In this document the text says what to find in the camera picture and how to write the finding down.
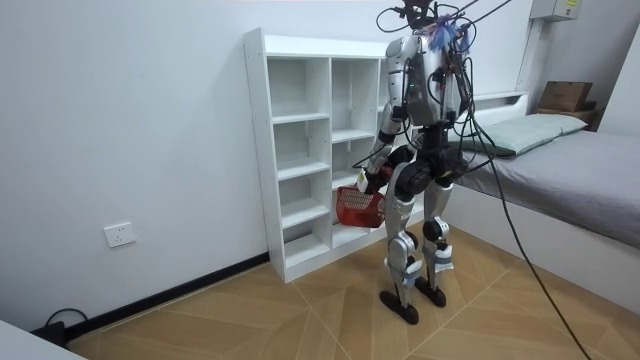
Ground robot legs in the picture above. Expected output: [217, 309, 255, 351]
[378, 144, 469, 326]

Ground red mesh basket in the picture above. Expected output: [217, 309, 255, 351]
[335, 184, 387, 230]

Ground black power adapter with cable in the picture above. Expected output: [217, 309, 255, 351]
[29, 307, 90, 347]

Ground cable bundle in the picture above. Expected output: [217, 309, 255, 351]
[424, 0, 516, 54]

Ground robot body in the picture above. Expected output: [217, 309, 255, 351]
[375, 0, 476, 151]

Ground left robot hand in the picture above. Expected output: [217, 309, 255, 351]
[355, 167, 394, 197]

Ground pale grey pillow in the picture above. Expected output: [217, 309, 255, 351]
[504, 113, 589, 138]

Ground white wall cable conduit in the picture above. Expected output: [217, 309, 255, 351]
[514, 18, 545, 94]

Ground grey bed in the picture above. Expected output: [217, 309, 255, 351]
[442, 91, 640, 316]

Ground pale green pillow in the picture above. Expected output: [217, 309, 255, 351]
[449, 119, 550, 159]

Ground black floor cable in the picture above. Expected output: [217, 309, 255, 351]
[467, 112, 595, 360]

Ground white wall socket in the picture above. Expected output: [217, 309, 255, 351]
[103, 222, 137, 249]

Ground white open shelf unit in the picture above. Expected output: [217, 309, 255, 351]
[242, 27, 429, 284]

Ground white desk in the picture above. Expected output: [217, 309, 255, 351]
[0, 319, 87, 360]

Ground brown wooden box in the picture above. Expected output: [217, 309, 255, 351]
[538, 80, 594, 113]

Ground grey wall electrical box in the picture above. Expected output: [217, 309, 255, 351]
[528, 0, 584, 23]

